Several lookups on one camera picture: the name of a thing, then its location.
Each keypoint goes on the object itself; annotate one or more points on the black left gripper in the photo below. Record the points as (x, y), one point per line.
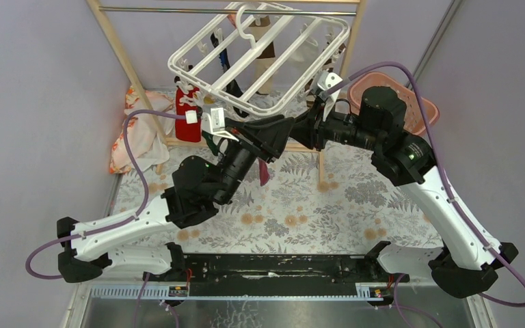
(266, 137)

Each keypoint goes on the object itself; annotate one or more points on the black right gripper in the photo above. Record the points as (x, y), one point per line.
(310, 128)

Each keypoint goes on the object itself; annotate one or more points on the brown mustard striped sock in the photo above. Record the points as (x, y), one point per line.
(208, 101)

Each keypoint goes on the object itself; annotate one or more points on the red fluffy sock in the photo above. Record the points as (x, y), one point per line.
(188, 128)

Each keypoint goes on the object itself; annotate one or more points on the white plastic sock hanger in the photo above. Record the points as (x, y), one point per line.
(236, 55)

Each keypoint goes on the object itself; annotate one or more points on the dark green sock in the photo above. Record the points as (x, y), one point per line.
(217, 145)

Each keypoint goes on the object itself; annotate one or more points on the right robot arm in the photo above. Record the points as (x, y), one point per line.
(467, 262)

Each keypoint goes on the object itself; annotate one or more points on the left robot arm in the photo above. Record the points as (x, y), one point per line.
(92, 249)

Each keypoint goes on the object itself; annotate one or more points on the orange purple sock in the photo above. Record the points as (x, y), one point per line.
(264, 175)

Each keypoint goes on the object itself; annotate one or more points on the floral patterned mat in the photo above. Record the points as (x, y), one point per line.
(333, 202)

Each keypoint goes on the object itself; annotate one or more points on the brown white striped sock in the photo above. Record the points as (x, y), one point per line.
(328, 66)

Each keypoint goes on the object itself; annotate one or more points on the cream white sock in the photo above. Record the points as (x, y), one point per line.
(306, 53)

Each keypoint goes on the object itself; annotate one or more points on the black blue sock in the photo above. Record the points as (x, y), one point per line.
(232, 88)

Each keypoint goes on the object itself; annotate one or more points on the beige brown striped sock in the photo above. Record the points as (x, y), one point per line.
(259, 28)

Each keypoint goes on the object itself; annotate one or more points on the orange white floral cloth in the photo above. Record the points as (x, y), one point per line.
(144, 142)

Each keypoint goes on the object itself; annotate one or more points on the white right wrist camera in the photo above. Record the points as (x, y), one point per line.
(325, 81)

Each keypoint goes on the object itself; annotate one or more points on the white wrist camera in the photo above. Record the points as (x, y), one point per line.
(211, 120)
(325, 81)

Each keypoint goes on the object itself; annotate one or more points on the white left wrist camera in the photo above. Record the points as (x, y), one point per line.
(211, 120)

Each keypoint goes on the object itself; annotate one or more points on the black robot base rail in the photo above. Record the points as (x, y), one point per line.
(279, 276)

